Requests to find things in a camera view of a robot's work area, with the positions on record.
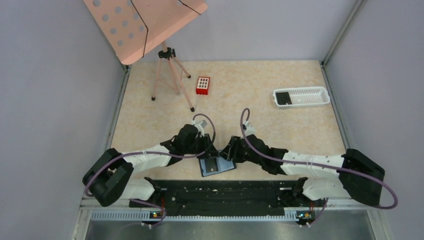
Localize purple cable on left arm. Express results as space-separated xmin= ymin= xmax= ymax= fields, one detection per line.
xmin=83 ymin=113 xmax=217 ymax=198

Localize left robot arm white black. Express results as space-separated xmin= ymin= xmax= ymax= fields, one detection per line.
xmin=82 ymin=123 xmax=218 ymax=207

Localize dark blue leather card holder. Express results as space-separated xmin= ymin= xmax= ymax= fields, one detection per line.
xmin=198 ymin=151 xmax=237 ymax=177

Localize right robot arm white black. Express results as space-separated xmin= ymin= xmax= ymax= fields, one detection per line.
xmin=219 ymin=134 xmax=385 ymax=207

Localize black cord on music stand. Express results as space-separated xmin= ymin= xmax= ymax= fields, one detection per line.
xmin=130 ymin=0 xmax=202 ymax=59

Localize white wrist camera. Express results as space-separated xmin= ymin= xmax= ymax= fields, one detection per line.
xmin=191 ymin=120 xmax=208 ymax=137
xmin=241 ymin=122 xmax=257 ymax=137

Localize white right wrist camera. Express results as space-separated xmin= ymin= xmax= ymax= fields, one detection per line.
xmin=241 ymin=122 xmax=257 ymax=137

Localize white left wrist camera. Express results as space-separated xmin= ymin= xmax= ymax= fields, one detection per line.
xmin=191 ymin=120 xmax=208 ymax=137

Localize red box with white grid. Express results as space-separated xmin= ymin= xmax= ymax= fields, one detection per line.
xmin=195 ymin=76 xmax=211 ymax=95

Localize black card in basket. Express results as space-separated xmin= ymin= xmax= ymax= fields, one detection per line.
xmin=275 ymin=91 xmax=292 ymax=106

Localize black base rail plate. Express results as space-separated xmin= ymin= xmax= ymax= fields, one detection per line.
xmin=148 ymin=180 xmax=324 ymax=217

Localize white plastic slotted basket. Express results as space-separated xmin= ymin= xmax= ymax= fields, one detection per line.
xmin=272 ymin=86 xmax=331 ymax=110

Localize pink tripod stand legs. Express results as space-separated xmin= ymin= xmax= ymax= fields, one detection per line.
xmin=151 ymin=41 xmax=195 ymax=112

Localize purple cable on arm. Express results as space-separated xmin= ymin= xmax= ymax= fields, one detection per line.
xmin=240 ymin=107 xmax=399 ymax=210
xmin=83 ymin=113 xmax=217 ymax=198

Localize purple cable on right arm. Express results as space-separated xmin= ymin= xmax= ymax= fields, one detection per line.
xmin=240 ymin=107 xmax=399 ymax=210

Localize pink perforated music stand desk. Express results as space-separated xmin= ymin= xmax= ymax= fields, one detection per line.
xmin=83 ymin=0 xmax=208 ymax=65

